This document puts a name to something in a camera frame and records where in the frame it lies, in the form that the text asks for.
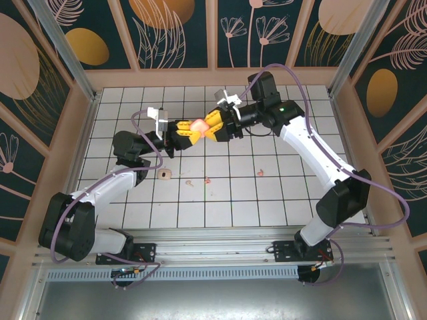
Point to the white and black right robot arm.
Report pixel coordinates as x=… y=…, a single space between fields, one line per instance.
x=310 y=150

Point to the beige earbud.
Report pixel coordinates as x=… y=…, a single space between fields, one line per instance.
x=189 y=182

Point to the aluminium mounting rail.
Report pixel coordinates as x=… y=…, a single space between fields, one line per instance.
x=213 y=248

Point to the pink earbud charging case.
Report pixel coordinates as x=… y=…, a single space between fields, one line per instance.
x=199 y=127

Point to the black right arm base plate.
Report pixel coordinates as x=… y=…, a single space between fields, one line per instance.
x=283 y=251

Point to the aluminium side rail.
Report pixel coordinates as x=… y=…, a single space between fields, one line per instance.
x=343 y=133
x=77 y=160

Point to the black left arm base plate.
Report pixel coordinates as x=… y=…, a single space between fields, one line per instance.
x=146 y=251

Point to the aluminium corner post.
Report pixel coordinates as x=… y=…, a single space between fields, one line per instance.
x=365 y=43
x=61 y=43

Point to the grey metal sheet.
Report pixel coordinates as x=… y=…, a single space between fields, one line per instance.
x=213 y=300

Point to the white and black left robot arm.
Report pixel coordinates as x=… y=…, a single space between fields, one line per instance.
x=110 y=186

